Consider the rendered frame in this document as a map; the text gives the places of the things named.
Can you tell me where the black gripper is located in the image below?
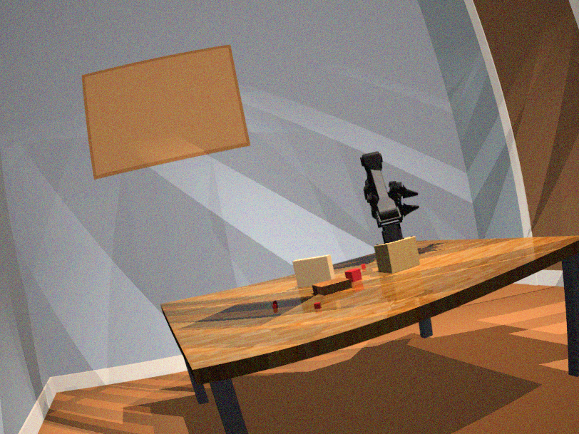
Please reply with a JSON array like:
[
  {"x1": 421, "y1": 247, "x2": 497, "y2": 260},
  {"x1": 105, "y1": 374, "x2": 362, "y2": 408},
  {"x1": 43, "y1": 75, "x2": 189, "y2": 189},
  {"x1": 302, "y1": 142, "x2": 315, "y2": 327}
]
[{"x1": 394, "y1": 182, "x2": 419, "y2": 220}]

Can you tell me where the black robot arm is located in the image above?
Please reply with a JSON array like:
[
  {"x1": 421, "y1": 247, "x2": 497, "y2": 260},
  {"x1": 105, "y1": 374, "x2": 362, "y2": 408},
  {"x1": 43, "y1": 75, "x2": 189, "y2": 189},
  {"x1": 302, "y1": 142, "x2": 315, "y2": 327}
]
[{"x1": 360, "y1": 151, "x2": 404, "y2": 243}]

